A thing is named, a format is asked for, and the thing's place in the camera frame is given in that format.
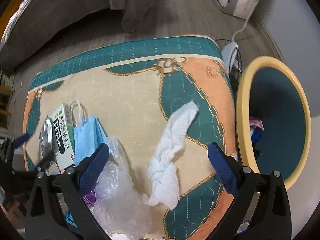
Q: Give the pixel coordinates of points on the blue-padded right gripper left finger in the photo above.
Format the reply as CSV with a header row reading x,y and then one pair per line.
x,y
45,219

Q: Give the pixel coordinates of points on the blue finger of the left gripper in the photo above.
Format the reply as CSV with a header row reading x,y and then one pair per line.
x,y
19,141

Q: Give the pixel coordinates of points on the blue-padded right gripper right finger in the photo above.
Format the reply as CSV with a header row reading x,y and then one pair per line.
x,y
260,208

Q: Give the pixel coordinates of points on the purple wrapper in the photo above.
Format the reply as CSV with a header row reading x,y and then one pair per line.
x,y
90,198

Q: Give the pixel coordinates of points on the light blue face mask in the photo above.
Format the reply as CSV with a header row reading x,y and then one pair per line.
x,y
88,134

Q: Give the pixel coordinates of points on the clear plastic bag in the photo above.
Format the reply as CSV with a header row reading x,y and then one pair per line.
x,y
119,208

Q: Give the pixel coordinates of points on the white tissue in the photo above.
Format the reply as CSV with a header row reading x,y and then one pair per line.
x,y
162,171

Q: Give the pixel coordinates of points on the teal trash bin yellow rim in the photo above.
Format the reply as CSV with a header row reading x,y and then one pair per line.
x,y
270,91

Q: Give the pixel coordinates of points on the silver foil blister pack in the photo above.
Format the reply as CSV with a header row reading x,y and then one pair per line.
x,y
46,137

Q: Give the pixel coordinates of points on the green white medicine box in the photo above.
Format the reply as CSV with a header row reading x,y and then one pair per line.
x,y
63,137

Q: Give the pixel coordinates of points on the white door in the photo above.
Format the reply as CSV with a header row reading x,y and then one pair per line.
x,y
304,194

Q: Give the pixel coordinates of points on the wooden shelf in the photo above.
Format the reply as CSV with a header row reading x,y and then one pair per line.
x,y
6,93

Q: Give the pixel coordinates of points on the pink snack wrapper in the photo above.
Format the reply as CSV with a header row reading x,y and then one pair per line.
x,y
256,123

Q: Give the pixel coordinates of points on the blue floral quilt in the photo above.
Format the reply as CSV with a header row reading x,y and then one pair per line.
x,y
11,15

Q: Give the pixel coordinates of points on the bed with grey blanket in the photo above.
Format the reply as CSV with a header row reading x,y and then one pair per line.
x,y
44,18

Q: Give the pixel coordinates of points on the white power strip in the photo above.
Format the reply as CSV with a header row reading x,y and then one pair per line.
x,y
229,54

